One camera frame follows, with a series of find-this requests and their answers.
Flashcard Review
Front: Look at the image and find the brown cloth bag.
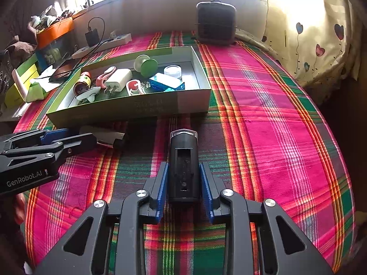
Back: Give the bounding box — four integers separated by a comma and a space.
6, 36, 37, 68

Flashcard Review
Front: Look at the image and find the black power adapter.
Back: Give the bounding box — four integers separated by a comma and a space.
85, 27, 100, 47

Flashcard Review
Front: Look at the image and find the white wall charger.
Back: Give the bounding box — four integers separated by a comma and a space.
105, 68, 133, 93

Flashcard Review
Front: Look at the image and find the small white jar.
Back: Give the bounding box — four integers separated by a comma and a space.
164, 65, 182, 80

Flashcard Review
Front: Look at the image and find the heart pattern curtain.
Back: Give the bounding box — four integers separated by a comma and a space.
263, 0, 362, 96

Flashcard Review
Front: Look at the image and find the red bottle green label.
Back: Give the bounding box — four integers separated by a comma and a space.
73, 71, 92, 96

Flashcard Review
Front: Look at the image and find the black white small stick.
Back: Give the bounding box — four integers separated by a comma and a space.
79, 125, 124, 148

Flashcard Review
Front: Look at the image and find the white power strip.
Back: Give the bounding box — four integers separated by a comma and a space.
72, 33, 132, 59

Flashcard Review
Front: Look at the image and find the green white spool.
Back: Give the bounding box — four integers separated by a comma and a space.
134, 55, 158, 78

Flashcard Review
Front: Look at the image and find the plaid pink green cloth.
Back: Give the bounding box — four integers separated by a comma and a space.
25, 31, 355, 271

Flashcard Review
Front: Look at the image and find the person left hand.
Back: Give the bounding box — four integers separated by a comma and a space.
13, 193, 26, 225

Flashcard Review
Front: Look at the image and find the black smartphone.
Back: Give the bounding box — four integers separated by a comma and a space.
49, 58, 79, 83

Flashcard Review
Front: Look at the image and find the blue usb tester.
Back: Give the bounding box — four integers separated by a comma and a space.
149, 73, 185, 91

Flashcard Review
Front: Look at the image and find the orange storage bin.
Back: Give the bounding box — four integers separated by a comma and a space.
37, 17, 74, 49

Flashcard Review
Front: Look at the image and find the white tube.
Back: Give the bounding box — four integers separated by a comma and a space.
12, 69, 28, 101

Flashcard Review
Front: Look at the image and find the black white oval device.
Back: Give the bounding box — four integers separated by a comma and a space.
76, 86, 101, 102

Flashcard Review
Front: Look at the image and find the grey mini heater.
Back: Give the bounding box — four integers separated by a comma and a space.
195, 0, 237, 45

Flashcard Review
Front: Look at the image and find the pink ear hook clip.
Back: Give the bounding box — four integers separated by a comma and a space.
126, 80, 146, 96

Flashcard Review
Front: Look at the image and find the black bike light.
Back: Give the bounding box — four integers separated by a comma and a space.
168, 129, 201, 203

